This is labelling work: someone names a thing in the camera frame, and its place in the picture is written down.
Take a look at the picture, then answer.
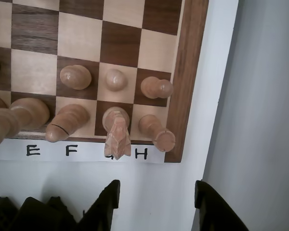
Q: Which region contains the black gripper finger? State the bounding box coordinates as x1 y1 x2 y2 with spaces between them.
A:
195 180 250 231
73 179 121 231

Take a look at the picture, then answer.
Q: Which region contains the light wooden knight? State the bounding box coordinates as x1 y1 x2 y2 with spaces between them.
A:
102 106 132 161

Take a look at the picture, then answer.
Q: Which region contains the white letter label strip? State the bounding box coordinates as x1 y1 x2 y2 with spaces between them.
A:
0 138 166 164

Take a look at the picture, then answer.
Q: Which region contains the light wooden rook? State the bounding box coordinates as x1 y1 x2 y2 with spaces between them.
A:
138 114 176 153

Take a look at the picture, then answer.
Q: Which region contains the light wooden bishop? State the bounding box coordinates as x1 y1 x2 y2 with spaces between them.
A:
45 103 91 142

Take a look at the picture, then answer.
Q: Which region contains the light wooden king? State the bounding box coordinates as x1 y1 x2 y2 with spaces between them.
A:
0 97 51 148

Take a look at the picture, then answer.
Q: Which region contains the light wooden pawn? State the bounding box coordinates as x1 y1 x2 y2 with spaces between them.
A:
104 68 128 92
141 76 174 100
59 64 92 91

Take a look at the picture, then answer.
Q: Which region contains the wooden chess board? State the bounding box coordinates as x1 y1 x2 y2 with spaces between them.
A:
0 0 210 164

